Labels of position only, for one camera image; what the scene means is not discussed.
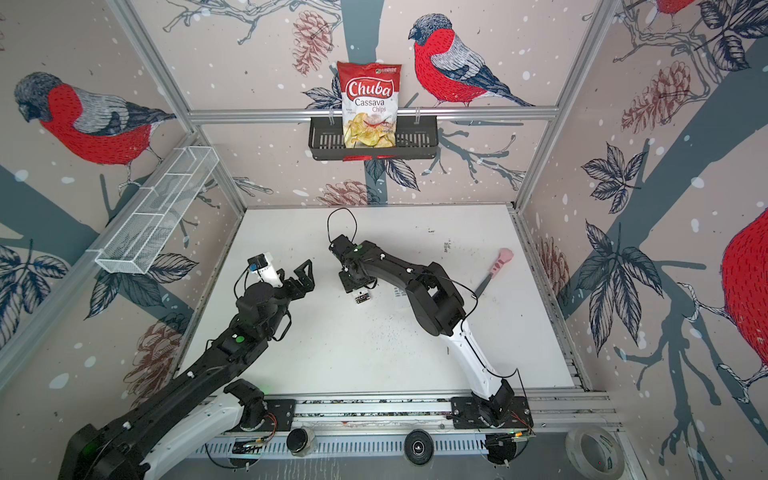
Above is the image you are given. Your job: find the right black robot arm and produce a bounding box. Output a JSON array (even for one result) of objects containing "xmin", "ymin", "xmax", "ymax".
[{"xmin": 329, "ymin": 235, "xmax": 514, "ymax": 427}]

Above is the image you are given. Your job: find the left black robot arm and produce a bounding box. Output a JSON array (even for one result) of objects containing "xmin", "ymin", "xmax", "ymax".
[{"xmin": 58, "ymin": 260, "xmax": 315, "ymax": 479}]

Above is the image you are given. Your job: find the Chuba cassava chips bag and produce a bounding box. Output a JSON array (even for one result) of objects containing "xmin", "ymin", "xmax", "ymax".
[{"xmin": 337, "ymin": 62, "xmax": 401, "ymax": 148}]

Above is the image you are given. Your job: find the clear tape roll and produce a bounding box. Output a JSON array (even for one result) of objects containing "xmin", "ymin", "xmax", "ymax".
[{"xmin": 565, "ymin": 426, "xmax": 626, "ymax": 480}]

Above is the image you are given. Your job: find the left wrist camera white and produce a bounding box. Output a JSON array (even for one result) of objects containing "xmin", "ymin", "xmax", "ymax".
[{"xmin": 248, "ymin": 253, "xmax": 283, "ymax": 288}]

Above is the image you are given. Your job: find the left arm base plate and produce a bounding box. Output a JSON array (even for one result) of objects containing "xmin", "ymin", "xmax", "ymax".
[{"xmin": 238, "ymin": 399, "xmax": 296, "ymax": 434}]

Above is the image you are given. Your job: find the pink handled brush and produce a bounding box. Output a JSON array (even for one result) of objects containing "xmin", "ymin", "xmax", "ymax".
[{"xmin": 474, "ymin": 248, "xmax": 514, "ymax": 298}]

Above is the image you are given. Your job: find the black wall basket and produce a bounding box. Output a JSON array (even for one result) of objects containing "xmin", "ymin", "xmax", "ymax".
[{"xmin": 308, "ymin": 114, "xmax": 439, "ymax": 161}]

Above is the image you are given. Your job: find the white wire mesh shelf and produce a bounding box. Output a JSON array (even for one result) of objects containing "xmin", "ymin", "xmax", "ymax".
[{"xmin": 95, "ymin": 146, "xmax": 219, "ymax": 274}]

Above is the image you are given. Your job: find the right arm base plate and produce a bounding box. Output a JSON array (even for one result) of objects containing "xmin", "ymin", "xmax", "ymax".
[{"xmin": 450, "ymin": 395, "xmax": 534, "ymax": 430}]

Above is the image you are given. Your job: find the aluminium front rail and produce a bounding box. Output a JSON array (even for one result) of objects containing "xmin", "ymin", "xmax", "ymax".
[{"xmin": 193, "ymin": 388, "xmax": 621, "ymax": 464}]

